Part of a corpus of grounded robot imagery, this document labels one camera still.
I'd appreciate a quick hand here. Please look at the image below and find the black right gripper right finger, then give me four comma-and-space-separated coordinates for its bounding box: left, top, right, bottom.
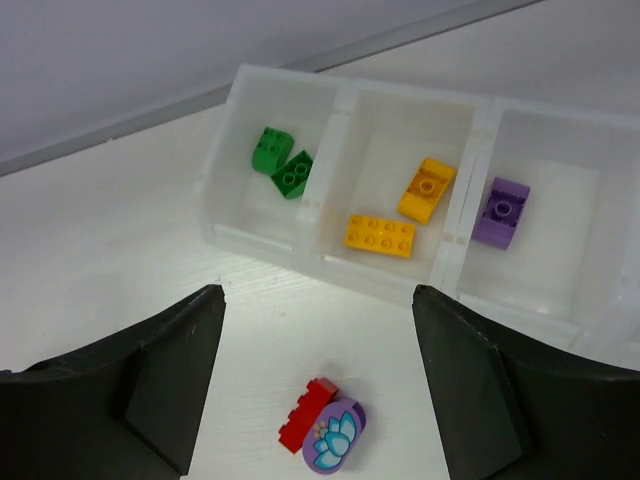
412, 285, 639, 479

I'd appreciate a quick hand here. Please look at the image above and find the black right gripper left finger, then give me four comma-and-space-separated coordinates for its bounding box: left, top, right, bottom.
1, 285, 225, 479

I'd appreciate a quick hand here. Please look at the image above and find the purple square lego brick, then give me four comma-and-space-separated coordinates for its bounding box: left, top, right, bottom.
471, 177, 530, 250

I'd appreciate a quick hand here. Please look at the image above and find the yellow half-round lego brick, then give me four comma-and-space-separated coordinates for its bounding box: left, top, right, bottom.
397, 157, 456, 225

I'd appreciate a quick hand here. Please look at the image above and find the purple paw print lego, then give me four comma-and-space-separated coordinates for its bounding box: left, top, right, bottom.
302, 397, 366, 475

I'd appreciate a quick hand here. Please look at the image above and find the red lego brick by paw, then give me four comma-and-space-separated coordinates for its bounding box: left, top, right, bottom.
278, 377, 339, 454

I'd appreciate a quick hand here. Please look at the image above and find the clear plastic divided tray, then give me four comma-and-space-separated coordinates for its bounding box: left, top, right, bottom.
195, 66, 639, 368

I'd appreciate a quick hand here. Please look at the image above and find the green lego brick in tray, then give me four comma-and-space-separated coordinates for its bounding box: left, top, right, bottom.
252, 126, 295, 176

